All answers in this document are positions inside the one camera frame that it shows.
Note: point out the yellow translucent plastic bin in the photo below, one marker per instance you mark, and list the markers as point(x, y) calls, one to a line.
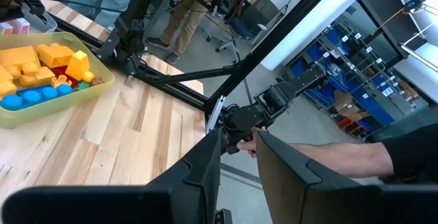
point(51, 111)

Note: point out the clear plastic container with label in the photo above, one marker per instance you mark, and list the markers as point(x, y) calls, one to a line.
point(44, 23)

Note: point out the person's hand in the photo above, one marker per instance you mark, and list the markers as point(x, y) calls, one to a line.
point(249, 145)

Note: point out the dark green small brick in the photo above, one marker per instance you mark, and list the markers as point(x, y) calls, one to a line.
point(83, 86)

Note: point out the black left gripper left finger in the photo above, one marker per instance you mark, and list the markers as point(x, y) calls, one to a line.
point(195, 183)

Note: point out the shelf rack with blue bins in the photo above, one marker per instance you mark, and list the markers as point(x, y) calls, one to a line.
point(359, 80)

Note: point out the small yellow toy brick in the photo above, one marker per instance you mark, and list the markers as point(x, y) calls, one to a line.
point(6, 83)

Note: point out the yellow sloped toy brick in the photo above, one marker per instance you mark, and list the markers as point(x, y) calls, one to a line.
point(78, 64)

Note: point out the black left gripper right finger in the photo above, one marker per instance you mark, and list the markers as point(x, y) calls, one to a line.
point(301, 196)

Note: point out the yellow notched toy brick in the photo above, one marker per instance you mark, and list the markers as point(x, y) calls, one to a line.
point(36, 76)
point(54, 54)

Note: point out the person's forearm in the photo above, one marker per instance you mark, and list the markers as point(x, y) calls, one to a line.
point(342, 159)

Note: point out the dark blue office chair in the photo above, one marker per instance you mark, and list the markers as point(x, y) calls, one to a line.
point(246, 25)

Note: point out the large blue four-stud brick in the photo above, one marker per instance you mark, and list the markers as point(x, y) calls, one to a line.
point(34, 95)

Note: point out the red toy brick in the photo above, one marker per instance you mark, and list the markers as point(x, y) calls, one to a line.
point(63, 71)

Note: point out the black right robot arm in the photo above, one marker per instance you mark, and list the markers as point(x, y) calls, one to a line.
point(128, 35)

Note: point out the large yellow toy brick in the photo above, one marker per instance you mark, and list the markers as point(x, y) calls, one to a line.
point(17, 56)

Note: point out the brown small toy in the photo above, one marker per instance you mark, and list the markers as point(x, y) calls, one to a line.
point(97, 80)

